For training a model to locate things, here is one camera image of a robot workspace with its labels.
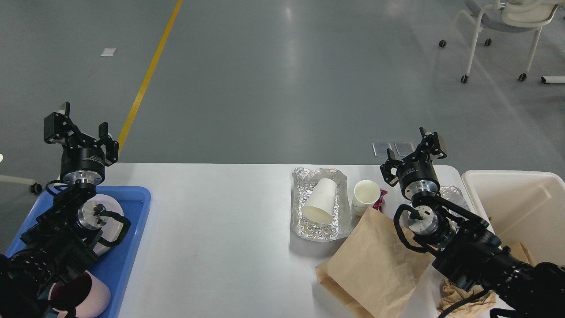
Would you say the crumpled foil piece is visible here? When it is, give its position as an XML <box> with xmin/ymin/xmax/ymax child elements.
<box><xmin>408</xmin><ymin>185</ymin><xmax>471</xmax><ymax>212</ymax></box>

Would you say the white office chair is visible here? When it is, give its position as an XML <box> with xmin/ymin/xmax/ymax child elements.
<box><xmin>438</xmin><ymin>0</ymin><xmax>564</xmax><ymax>84</ymax></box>

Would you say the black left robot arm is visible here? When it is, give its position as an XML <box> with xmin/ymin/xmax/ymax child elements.
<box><xmin>0</xmin><ymin>102</ymin><xmax>131</xmax><ymax>318</ymax></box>

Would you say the aluminium foil tray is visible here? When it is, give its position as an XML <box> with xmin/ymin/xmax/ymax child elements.
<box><xmin>290</xmin><ymin>167</ymin><xmax>352</xmax><ymax>243</ymax></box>

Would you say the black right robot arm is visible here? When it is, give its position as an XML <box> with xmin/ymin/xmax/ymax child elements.
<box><xmin>380</xmin><ymin>127</ymin><xmax>565</xmax><ymax>318</ymax></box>

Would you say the pink ribbed mug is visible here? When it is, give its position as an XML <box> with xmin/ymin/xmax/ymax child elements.
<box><xmin>48</xmin><ymin>270</ymin><xmax>111</xmax><ymax>318</ymax></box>

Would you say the grey floor socket plate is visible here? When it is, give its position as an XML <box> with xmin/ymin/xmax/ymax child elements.
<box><xmin>394</xmin><ymin>142</ymin><xmax>415</xmax><ymax>158</ymax></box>
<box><xmin>373</xmin><ymin>142</ymin><xmax>392</xmax><ymax>158</ymax></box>

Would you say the pink plate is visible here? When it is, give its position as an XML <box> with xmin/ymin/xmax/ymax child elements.
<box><xmin>90</xmin><ymin>194</ymin><xmax>124</xmax><ymax>256</ymax></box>

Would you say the brown paper bag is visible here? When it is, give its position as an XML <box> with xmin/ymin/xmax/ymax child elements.
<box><xmin>315</xmin><ymin>208</ymin><xmax>432</xmax><ymax>318</ymax></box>

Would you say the white paper cup lying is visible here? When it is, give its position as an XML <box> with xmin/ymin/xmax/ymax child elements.
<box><xmin>302</xmin><ymin>178</ymin><xmax>337</xmax><ymax>225</ymax></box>

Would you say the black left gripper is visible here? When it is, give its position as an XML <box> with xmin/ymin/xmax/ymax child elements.
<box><xmin>44</xmin><ymin>102</ymin><xmax>119</xmax><ymax>185</ymax></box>

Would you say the white furniture foot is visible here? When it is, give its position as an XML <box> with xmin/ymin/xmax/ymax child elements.
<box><xmin>541</xmin><ymin>75</ymin><xmax>565</xmax><ymax>84</ymax></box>

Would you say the crushed red soda can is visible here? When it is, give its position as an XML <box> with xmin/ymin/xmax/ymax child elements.
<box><xmin>373</xmin><ymin>189</ymin><xmax>388</xmax><ymax>212</ymax></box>

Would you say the crumpled brown paper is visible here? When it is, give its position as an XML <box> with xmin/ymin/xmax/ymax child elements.
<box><xmin>437</xmin><ymin>241</ymin><xmax>536</xmax><ymax>318</ymax></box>

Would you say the white paper cup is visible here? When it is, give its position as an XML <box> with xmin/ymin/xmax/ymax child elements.
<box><xmin>351</xmin><ymin>180</ymin><xmax>381</xmax><ymax>217</ymax></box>
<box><xmin>302</xmin><ymin>178</ymin><xmax>337</xmax><ymax>225</ymax></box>

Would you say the white plastic bin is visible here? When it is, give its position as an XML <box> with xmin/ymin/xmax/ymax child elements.
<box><xmin>462</xmin><ymin>170</ymin><xmax>565</xmax><ymax>265</ymax></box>

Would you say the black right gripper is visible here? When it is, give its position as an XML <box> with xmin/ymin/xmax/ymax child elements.
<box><xmin>380</xmin><ymin>128</ymin><xmax>448</xmax><ymax>201</ymax></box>

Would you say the blue plastic tray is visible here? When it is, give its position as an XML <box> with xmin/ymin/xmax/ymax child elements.
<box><xmin>4</xmin><ymin>185</ymin><xmax>152</xmax><ymax>318</ymax></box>

